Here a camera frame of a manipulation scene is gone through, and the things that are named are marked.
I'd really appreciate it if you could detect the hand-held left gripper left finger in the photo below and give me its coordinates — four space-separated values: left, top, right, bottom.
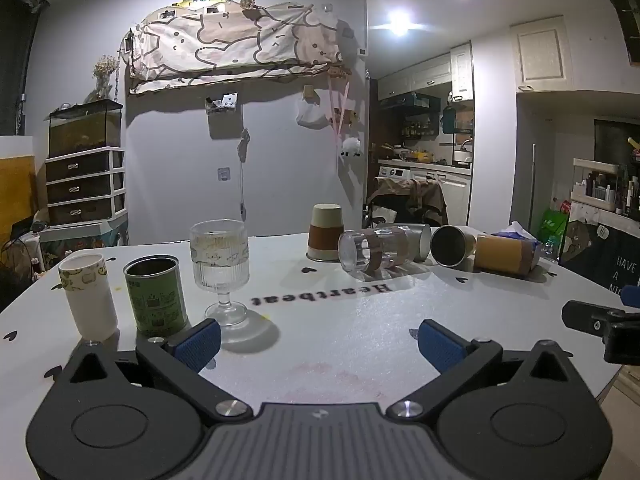
59 318 253 423

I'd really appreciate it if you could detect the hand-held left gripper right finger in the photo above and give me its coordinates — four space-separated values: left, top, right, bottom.
385 319 596 418

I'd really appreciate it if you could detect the silver metal cup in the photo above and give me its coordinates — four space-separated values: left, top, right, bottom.
430 225 488 267

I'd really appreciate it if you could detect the white paper cup green pattern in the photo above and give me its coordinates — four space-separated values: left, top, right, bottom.
58 253 119 342

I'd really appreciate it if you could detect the clear glass cup brown band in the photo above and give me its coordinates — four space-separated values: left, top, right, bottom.
338 224 432 274

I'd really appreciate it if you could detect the brown and beige paper cup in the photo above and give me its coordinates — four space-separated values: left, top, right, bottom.
306 203 346 262

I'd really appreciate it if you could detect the black printed cloth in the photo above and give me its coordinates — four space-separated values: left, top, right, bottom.
559 216 640 301

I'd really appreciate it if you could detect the green tin can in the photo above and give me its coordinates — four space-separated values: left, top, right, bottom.
123 255 188 337

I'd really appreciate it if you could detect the ribbed glass goblet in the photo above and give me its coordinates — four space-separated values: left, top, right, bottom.
189 220 249 327

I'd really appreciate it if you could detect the green plastic bag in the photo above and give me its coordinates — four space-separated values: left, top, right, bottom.
541 208 569 247

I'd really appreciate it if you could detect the white shelf with bottles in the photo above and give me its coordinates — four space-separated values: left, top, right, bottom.
571 157 640 217

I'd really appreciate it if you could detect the chair with brown jacket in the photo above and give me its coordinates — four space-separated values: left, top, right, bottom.
367 176 448 228

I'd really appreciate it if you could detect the white drawer unit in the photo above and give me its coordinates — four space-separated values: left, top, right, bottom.
45 147 126 226

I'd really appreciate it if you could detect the yellow wooden board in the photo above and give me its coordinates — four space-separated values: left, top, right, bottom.
0 155 39 246

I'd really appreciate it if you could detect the glass fish tank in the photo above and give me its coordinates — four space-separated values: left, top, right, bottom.
48 100 123 158

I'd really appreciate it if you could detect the white hanging bag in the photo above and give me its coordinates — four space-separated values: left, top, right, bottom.
296 97 328 131

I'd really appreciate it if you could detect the dried flower bunch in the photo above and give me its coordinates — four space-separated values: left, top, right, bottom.
92 55 119 101

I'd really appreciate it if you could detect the printed cartoon cloth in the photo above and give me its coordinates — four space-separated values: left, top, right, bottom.
122 2 346 95

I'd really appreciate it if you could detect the dark curtain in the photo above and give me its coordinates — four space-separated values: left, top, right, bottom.
0 0 49 136

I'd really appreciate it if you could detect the wall-mounted holder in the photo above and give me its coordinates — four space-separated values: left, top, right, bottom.
205 92 239 116

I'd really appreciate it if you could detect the white wall cabinet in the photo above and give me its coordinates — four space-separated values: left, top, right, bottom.
510 15 573 93

